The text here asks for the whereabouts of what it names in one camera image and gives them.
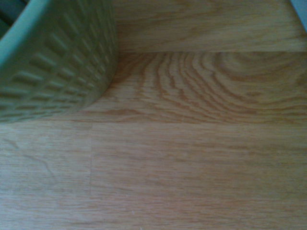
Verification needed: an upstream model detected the green ribbed ceramic utensil holder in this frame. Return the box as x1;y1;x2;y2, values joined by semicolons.
0;0;119;123

